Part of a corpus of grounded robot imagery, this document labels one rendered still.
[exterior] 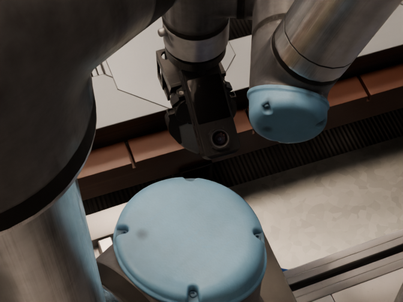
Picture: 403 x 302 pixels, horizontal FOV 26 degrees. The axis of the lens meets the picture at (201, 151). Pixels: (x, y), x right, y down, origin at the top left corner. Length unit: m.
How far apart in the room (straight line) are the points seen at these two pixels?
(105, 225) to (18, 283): 0.56
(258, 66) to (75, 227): 0.43
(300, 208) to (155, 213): 0.70
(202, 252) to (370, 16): 0.24
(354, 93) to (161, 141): 0.29
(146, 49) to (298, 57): 0.54
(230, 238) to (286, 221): 0.68
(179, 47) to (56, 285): 0.56
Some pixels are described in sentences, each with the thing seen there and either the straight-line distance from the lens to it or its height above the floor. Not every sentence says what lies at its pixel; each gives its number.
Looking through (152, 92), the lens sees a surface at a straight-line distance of 1.24.
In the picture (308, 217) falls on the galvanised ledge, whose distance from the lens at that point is 1.35.
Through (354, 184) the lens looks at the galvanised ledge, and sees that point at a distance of 1.39.
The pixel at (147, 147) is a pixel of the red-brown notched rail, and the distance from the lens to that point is 1.23.
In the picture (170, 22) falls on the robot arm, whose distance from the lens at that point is 0.95.
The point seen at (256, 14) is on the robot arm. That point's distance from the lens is 0.88.
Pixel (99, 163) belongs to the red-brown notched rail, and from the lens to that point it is 1.22.
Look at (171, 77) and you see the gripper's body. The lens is 1.06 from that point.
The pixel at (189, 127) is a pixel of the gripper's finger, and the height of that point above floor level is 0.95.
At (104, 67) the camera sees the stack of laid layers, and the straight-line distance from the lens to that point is 1.27.
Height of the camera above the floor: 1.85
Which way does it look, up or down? 57 degrees down
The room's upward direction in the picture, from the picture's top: straight up
